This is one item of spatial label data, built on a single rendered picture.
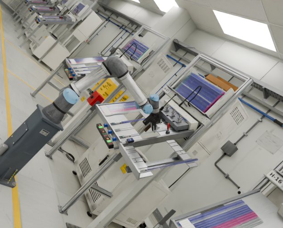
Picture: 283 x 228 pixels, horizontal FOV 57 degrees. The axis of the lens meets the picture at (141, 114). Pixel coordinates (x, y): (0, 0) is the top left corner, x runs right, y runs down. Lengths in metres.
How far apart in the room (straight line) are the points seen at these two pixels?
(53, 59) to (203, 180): 4.45
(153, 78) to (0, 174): 2.39
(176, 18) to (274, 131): 3.06
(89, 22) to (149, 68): 3.25
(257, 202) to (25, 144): 1.57
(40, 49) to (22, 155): 4.74
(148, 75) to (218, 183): 1.75
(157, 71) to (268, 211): 2.42
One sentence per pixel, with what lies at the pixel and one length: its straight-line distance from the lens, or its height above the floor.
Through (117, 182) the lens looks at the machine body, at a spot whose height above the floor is 0.41.
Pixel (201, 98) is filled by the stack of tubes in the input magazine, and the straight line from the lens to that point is 2.52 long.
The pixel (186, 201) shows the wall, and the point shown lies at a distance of 3.90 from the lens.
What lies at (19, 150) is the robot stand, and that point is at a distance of 1.96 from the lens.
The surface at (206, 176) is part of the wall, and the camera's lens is 3.89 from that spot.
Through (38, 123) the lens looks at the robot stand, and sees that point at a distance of 1.86.
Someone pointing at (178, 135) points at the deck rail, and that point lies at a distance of 2.34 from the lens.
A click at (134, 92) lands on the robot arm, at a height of 1.08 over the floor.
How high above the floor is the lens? 1.10
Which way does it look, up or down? 3 degrees down
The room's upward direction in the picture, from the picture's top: 45 degrees clockwise
